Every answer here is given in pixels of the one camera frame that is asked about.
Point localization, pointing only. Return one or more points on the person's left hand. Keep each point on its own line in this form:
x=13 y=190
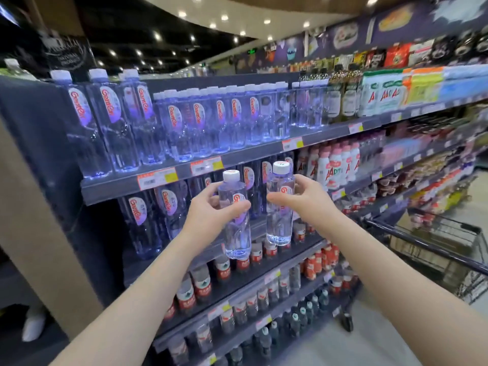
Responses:
x=206 y=221

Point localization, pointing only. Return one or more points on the person's right hand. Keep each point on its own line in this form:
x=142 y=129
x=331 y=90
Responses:
x=309 y=205

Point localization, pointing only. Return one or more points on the small clear water bottle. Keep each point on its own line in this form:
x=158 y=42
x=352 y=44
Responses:
x=238 y=243
x=280 y=232

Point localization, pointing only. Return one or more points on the group of small water bottles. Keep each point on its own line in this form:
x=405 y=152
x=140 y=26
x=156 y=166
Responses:
x=198 y=137

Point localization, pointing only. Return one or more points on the dark grey metal shelf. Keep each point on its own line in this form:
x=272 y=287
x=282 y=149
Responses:
x=228 y=81

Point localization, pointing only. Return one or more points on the person's right forearm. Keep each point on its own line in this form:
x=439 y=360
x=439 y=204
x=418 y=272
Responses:
x=404 y=293

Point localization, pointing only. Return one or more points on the person's left forearm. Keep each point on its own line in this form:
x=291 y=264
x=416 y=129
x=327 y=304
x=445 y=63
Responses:
x=133 y=312

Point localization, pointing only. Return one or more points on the group of large water bottles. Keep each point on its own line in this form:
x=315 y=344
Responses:
x=143 y=232
x=305 y=110

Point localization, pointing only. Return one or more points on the white yellow price tag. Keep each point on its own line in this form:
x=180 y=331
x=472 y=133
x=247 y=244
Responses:
x=355 y=128
x=263 y=322
x=293 y=144
x=206 y=165
x=219 y=311
x=157 y=179
x=210 y=360
x=338 y=194
x=272 y=276

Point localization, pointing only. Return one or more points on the group of white pink bottles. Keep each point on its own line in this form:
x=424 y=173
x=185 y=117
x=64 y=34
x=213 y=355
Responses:
x=335 y=167

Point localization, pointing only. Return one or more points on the group of red packaged bottles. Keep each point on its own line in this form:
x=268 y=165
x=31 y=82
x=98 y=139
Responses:
x=324 y=259

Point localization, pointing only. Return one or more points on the row of red label bottles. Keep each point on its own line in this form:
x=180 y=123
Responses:
x=202 y=285

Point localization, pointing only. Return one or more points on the group of dark red jars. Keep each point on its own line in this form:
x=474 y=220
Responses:
x=385 y=184

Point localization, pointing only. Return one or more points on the group of maroon label bottles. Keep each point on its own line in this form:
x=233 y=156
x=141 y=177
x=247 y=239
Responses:
x=371 y=148

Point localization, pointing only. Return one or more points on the row of clear plastic bottles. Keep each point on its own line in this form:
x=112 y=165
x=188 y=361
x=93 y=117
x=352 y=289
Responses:
x=251 y=304

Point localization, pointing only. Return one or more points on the group of amber liquid bottles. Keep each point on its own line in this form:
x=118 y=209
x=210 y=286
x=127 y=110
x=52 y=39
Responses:
x=335 y=106

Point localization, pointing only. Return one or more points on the group of dark capped bottles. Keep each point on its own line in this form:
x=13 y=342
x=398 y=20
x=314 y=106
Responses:
x=293 y=324

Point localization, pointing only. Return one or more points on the black caster wheel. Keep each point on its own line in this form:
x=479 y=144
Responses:
x=347 y=322

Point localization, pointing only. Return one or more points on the group of recessed ceiling lights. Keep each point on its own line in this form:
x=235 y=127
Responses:
x=225 y=17

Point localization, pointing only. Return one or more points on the black chalkboard sign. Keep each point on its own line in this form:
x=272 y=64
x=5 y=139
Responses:
x=65 y=53

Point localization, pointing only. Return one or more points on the row of yellow green bottles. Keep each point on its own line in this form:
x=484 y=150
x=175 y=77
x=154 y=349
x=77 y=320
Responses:
x=13 y=70

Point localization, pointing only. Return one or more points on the brown square pillar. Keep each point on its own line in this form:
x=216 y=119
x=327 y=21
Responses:
x=57 y=11

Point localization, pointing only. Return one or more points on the purple wall mural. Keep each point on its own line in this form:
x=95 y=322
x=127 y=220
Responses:
x=343 y=34

